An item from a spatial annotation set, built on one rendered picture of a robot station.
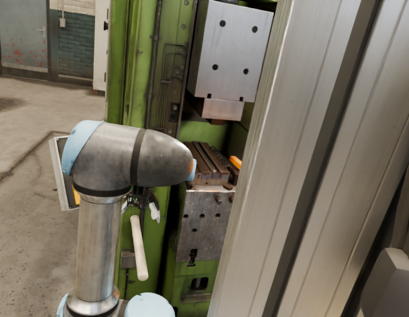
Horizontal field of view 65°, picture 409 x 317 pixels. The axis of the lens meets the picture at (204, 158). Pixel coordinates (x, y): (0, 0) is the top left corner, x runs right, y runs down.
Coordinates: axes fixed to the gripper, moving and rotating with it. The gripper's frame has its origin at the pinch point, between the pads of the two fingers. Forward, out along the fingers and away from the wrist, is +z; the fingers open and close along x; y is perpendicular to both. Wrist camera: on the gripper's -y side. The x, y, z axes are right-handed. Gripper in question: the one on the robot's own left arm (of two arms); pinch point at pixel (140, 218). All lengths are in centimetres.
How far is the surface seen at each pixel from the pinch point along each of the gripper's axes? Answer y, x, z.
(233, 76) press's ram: -46, 23, -54
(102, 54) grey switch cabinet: -518, -267, 11
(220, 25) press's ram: -42, 13, -74
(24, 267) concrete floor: -48, -90, 93
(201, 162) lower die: -54, 14, -6
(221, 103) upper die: -44, 19, -41
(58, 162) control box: 3.8, -31.9, -18.3
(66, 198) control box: 8.0, -26.5, -6.6
